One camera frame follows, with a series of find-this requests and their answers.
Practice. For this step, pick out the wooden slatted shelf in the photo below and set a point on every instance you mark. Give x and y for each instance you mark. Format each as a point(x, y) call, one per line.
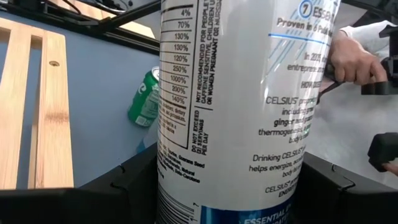
point(53, 124)

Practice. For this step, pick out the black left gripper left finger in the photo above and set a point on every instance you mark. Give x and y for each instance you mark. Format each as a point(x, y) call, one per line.
point(77, 205)

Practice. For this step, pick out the person's hand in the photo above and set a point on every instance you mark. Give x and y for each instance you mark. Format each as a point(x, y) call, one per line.
point(351, 62)
point(392, 168)

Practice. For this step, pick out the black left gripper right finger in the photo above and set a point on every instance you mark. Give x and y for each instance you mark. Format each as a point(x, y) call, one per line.
point(348, 205)

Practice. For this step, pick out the white Celsius can black lid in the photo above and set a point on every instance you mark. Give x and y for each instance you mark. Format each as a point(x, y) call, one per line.
point(236, 109)

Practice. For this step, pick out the person's forearm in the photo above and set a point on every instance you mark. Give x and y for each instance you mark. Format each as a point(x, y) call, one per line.
point(367, 34)

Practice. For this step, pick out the green Sprite can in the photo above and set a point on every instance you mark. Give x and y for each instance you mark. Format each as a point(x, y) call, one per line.
point(144, 99)

